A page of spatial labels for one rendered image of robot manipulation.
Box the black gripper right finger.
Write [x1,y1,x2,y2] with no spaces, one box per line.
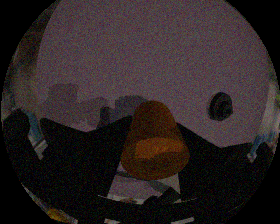
[176,122,252,202]

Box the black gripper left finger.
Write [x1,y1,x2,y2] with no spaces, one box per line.
[40,114,132,197]

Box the orange knob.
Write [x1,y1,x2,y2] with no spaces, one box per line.
[120,101,190,181]

